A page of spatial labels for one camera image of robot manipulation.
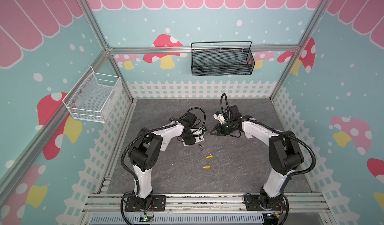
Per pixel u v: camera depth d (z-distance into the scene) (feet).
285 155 1.59
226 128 2.62
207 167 2.81
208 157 2.95
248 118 2.20
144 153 1.68
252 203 2.43
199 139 3.15
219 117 2.81
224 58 3.08
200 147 3.08
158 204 2.44
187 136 2.68
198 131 2.81
